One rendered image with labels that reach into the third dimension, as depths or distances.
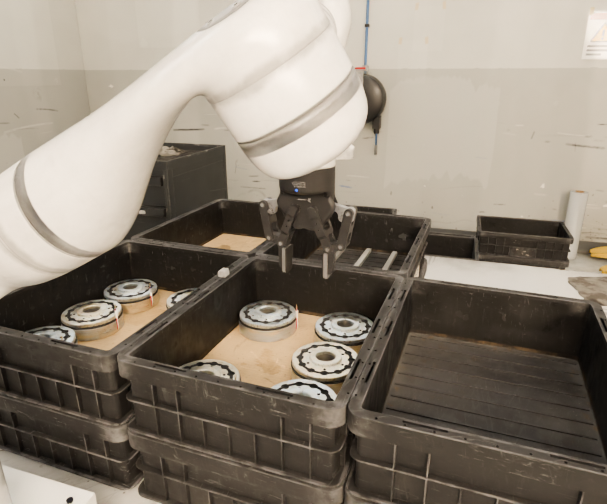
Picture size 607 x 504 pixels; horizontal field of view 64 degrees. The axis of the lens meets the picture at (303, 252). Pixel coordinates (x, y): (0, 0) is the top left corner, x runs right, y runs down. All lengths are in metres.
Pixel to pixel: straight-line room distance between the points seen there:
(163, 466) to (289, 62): 0.57
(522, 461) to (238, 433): 0.31
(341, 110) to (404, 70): 3.70
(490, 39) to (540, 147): 0.85
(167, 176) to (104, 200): 1.99
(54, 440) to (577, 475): 0.67
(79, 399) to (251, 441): 0.26
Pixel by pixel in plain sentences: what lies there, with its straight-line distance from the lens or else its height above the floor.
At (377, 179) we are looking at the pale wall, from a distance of 4.11.
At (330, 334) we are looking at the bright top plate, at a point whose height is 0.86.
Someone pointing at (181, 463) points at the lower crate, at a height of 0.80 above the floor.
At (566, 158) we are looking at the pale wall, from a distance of 4.09.
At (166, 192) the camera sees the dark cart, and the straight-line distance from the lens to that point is 2.37.
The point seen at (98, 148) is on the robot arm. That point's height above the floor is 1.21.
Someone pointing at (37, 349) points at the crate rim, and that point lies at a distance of 0.75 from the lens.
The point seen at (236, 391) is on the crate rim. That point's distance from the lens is 0.58.
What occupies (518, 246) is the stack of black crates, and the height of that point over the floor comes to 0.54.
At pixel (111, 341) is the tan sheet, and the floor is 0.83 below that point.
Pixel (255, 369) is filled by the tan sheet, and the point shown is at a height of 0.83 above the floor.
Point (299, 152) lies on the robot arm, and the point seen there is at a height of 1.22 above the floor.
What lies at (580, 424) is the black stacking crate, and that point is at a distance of 0.77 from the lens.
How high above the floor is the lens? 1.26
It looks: 20 degrees down
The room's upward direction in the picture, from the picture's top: straight up
